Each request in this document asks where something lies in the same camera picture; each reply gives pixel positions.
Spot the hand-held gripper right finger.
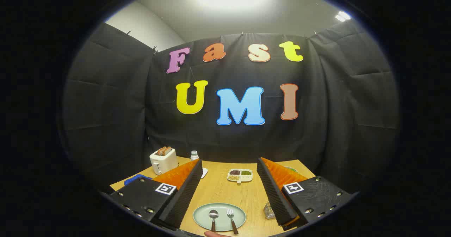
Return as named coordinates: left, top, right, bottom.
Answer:
left=257, top=157, right=353, bottom=230

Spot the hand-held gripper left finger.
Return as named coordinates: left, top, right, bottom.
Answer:
left=107, top=158, right=204, bottom=230

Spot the wooden handled metal spoon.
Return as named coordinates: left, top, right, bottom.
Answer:
left=209, top=209, right=220, bottom=232

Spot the wooden handled metal fork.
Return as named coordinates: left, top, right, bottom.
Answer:
left=226, top=208, right=239, bottom=235

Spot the pale green round plate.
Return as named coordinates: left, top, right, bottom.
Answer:
left=193, top=202, right=247, bottom=232

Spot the white divided snack dish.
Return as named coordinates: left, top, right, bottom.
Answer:
left=227, top=169, right=253, bottom=185

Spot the white toaster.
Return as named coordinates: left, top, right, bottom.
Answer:
left=149, top=148, right=179, bottom=175

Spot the blue folded cloth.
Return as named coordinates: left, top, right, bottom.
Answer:
left=124, top=174, right=153, bottom=186

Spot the small metal wire basket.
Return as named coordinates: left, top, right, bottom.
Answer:
left=264, top=201, right=276, bottom=220

